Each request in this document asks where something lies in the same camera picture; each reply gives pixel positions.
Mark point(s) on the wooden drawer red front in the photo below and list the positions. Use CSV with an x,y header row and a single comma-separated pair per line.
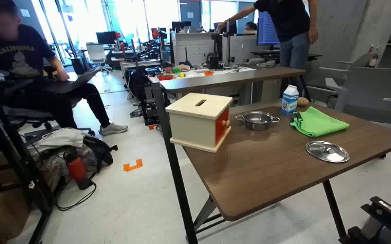
x,y
222,124

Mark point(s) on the black background robot arm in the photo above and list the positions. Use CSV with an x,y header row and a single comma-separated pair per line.
x,y
214,52

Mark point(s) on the wooden box with slot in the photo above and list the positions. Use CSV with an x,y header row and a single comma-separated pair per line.
x,y
195,122

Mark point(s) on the orange toy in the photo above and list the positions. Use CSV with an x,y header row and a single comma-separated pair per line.
x,y
208,72

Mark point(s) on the red tray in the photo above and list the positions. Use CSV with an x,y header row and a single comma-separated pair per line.
x,y
165,76

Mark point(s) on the green toy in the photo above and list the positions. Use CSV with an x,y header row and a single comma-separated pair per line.
x,y
176,71

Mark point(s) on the long wooden desk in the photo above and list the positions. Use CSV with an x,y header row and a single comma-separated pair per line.
x,y
231,77

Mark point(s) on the small steel pot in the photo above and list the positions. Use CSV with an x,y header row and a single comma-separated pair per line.
x,y
256,121

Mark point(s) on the black metal table leg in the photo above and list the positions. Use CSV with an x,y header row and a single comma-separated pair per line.
x,y
335,212
176,180

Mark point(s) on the white pegboard partition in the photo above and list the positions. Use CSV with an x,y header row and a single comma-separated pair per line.
x,y
195,48

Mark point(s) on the orange floor tape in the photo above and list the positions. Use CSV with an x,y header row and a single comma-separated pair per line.
x,y
133,166

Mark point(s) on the white blue milk carton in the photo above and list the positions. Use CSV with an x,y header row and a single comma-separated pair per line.
x,y
289,99

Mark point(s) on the black backpack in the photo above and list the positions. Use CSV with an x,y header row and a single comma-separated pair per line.
x,y
98,151

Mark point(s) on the distant seated person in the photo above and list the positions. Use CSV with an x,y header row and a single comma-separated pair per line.
x,y
250,27

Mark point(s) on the blue monitor screen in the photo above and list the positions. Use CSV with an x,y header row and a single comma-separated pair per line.
x,y
266,29

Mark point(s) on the white swivel chair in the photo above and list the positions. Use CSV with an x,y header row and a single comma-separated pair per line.
x,y
96,54

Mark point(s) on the green cloth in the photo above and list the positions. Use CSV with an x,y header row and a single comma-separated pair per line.
x,y
318,122

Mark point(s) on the black monitor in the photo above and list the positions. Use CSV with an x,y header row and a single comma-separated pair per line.
x,y
106,37

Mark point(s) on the red bottle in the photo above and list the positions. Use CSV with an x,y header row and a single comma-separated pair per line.
x,y
77,171

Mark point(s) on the dark laptop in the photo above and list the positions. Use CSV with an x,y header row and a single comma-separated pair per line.
x,y
68,83

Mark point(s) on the steel pot lid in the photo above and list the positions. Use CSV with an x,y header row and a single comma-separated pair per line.
x,y
327,152

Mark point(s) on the white clothing heap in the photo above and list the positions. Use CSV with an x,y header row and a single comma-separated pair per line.
x,y
60,137

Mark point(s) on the standing person black shirt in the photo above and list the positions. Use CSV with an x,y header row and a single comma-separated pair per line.
x,y
290,22

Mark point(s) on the black office chair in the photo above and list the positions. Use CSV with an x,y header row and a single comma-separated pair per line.
x,y
32,115

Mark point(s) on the grey chair with label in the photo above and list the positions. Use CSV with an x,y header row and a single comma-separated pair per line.
x,y
376,95

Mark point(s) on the seated person black shirt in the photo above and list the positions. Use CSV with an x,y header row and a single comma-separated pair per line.
x,y
23,58

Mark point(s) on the spray bottle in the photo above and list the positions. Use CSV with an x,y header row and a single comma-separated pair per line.
x,y
373,56

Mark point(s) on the black metal rack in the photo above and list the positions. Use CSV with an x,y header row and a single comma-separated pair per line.
x,y
5,136

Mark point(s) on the cardboard box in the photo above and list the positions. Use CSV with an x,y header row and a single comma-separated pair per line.
x,y
0,217

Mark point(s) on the black clamp mount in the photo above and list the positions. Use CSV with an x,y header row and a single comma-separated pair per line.
x,y
380,221

